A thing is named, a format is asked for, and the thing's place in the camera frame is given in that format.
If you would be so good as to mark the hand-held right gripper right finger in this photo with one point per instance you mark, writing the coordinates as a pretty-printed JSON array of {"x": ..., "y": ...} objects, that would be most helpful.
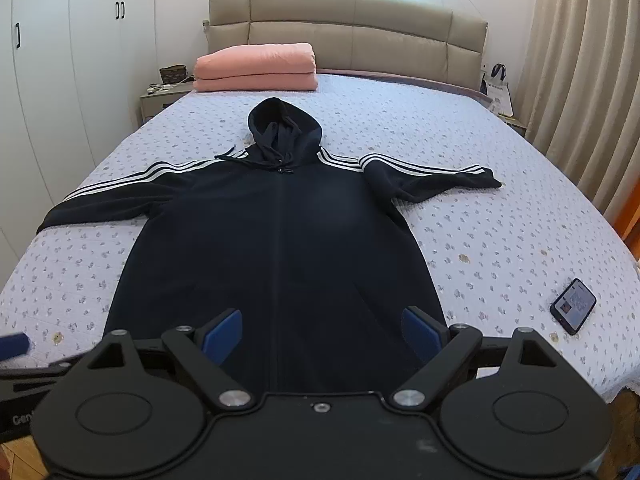
[{"x": 420, "y": 335}]

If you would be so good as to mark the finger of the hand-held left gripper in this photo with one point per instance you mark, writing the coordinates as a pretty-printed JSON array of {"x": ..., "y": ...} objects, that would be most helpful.
[{"x": 15, "y": 345}]

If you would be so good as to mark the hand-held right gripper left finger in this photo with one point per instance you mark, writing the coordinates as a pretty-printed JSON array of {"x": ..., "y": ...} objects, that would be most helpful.
[{"x": 222, "y": 337}]

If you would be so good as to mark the dark navy striped hoodie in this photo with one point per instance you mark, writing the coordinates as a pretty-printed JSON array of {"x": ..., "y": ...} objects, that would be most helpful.
[{"x": 280, "y": 240}]

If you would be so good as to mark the black smartphone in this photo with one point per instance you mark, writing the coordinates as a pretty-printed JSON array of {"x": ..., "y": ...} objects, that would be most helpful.
[{"x": 572, "y": 306}]

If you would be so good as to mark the beige nightstand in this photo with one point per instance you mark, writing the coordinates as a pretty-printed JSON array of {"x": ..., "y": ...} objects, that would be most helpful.
[{"x": 155, "y": 105}]

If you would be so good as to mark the white tote bag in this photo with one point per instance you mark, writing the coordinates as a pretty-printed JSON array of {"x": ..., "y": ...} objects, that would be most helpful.
[{"x": 500, "y": 95}]

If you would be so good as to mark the white wardrobe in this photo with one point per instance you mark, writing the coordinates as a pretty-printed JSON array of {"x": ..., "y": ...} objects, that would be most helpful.
[{"x": 60, "y": 85}]

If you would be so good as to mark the folded pink blanket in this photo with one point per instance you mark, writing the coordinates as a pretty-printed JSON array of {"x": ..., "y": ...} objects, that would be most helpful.
[{"x": 255, "y": 65}]

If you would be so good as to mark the beige curtain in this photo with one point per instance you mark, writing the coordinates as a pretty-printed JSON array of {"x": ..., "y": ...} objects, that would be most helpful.
[{"x": 575, "y": 85}]

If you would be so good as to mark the beige padded headboard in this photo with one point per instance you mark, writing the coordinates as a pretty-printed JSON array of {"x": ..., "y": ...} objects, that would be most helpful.
[{"x": 350, "y": 25}]

